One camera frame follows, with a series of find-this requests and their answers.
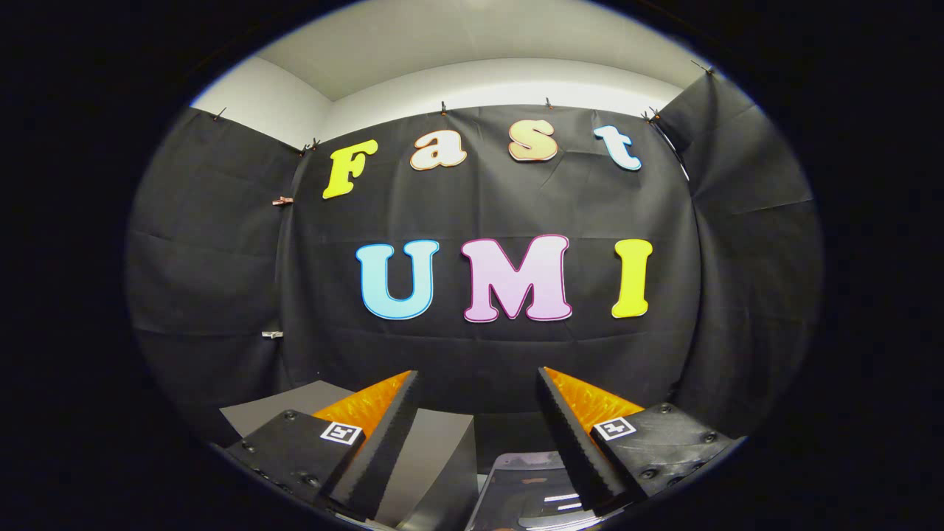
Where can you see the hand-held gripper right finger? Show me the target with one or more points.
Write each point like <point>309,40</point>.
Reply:
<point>571,442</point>

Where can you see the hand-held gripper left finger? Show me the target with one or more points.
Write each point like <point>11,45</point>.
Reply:
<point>383,442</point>

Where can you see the grey top-load washing machine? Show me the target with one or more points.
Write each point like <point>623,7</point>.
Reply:
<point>531,461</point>

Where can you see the grey side table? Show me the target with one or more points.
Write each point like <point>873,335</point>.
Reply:
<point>435,450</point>

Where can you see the black backdrop cloth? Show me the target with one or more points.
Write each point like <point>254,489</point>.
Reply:
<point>479,354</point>

